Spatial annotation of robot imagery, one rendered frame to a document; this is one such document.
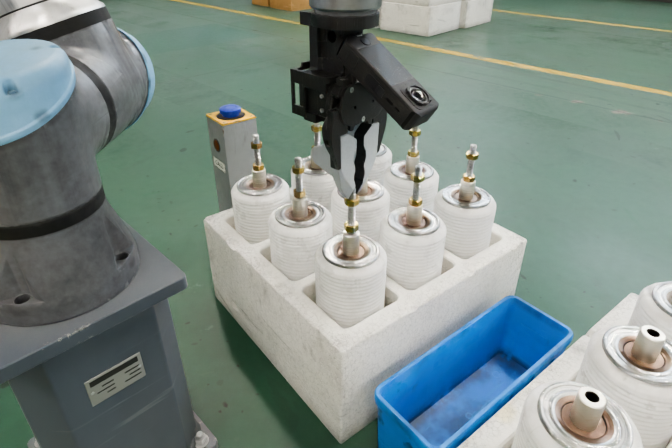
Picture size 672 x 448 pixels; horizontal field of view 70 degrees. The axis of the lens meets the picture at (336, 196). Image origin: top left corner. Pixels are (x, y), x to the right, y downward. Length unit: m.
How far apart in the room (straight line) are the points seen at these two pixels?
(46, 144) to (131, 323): 0.20
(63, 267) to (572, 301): 0.86
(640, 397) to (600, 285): 0.57
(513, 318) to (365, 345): 0.29
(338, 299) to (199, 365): 0.32
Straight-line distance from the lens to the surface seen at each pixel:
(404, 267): 0.70
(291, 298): 0.68
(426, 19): 3.32
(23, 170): 0.48
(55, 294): 0.52
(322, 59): 0.55
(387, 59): 0.52
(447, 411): 0.79
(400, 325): 0.67
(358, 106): 0.53
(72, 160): 0.49
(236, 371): 0.84
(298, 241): 0.69
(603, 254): 1.21
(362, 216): 0.75
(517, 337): 0.85
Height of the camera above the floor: 0.63
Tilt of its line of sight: 29 degrees down
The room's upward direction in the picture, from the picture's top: straight up
